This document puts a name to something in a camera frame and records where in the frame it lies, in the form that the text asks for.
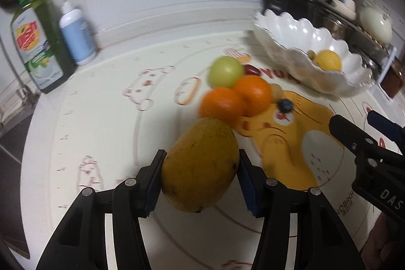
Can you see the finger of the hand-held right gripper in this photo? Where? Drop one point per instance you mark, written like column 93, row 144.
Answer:
column 386, row 127
column 345, row 127

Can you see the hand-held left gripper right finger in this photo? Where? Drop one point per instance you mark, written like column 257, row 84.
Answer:
column 248, row 191

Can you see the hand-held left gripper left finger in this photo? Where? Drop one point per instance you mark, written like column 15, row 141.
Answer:
column 153, row 187

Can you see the yellow mango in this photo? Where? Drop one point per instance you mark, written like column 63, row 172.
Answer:
column 199, row 165

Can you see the blueberry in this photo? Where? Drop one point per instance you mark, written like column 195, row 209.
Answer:
column 285, row 105

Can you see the orange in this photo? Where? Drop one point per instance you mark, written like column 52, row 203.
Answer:
column 254, row 94
column 221, row 107

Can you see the dark red date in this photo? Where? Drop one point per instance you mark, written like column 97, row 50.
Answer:
column 251, row 70

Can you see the white scalloped bowl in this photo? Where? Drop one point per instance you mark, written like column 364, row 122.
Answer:
column 284, row 36

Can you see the green apple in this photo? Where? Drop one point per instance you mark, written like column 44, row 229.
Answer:
column 225, row 71

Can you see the person's right hand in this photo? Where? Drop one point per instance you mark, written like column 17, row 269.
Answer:
column 386, row 244

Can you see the yellow lemon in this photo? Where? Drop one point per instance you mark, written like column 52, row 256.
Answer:
column 329, row 60

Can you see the cream bear print mat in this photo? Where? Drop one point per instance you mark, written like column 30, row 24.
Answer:
column 110, row 130

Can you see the metal shelf rack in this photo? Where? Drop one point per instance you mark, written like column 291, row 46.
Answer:
column 351, row 29

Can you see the white ceramic jar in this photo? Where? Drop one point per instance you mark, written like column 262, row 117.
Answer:
column 376, row 25

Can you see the metal sink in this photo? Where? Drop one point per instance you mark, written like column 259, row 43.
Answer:
column 12, row 178

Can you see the metal faucet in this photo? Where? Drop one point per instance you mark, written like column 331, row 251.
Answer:
column 23, row 89

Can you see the blue white pump bottle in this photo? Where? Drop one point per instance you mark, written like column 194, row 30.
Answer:
column 77, row 36

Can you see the green dish soap bottle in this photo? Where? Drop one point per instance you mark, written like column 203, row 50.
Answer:
column 38, row 45

